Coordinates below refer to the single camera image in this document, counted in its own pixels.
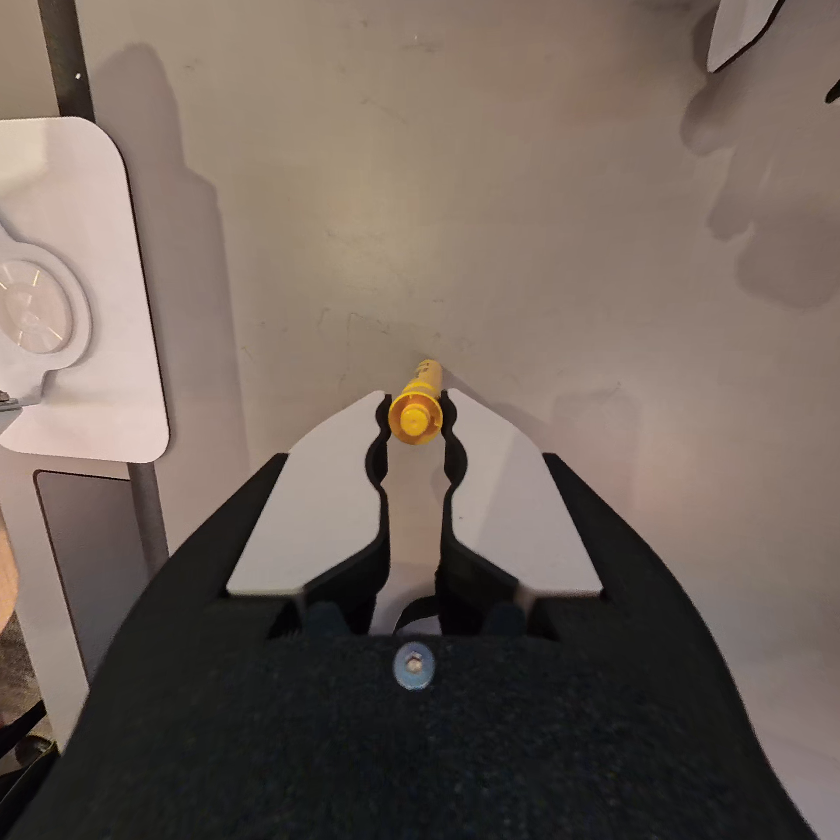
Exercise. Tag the yellow marker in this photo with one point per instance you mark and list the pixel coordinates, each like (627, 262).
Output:
(415, 420)

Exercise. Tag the grey panel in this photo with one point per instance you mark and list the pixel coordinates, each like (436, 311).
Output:
(92, 558)

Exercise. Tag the white desk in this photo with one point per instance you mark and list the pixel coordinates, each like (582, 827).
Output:
(525, 229)

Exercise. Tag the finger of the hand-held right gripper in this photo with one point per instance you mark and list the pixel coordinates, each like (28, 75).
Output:
(741, 29)

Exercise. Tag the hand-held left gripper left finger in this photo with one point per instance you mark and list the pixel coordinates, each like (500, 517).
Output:
(315, 512)

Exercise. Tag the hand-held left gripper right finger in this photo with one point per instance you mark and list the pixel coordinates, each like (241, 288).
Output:
(518, 512)

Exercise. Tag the white plate with round disc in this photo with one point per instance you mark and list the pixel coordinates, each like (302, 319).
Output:
(118, 262)

